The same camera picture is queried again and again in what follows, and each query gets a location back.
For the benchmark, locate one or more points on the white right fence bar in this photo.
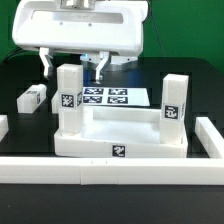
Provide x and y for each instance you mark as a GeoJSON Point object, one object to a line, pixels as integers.
{"type": "Point", "coordinates": [210, 138]}

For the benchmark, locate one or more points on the white fence bar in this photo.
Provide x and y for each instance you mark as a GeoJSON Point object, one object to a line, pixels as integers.
{"type": "Point", "coordinates": [3, 126]}
{"type": "Point", "coordinates": [89, 171]}
{"type": "Point", "coordinates": [210, 138]}

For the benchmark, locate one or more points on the white left fence bar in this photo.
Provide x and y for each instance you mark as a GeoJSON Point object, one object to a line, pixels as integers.
{"type": "Point", "coordinates": [3, 126]}

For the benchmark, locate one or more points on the white front fence bar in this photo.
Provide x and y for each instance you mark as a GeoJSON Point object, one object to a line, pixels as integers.
{"type": "Point", "coordinates": [89, 171]}

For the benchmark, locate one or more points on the fiducial marker sheet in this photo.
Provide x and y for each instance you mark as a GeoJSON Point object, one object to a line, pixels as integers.
{"type": "Point", "coordinates": [114, 96]}

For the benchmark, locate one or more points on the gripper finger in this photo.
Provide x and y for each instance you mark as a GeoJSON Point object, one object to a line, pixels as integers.
{"type": "Point", "coordinates": [104, 59]}
{"type": "Point", "coordinates": [46, 56]}

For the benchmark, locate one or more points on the white desk top tray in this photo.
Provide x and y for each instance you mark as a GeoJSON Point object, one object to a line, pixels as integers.
{"type": "Point", "coordinates": [117, 132]}

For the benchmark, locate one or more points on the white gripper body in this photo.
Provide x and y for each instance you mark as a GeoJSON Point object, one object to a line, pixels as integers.
{"type": "Point", "coordinates": [112, 26]}

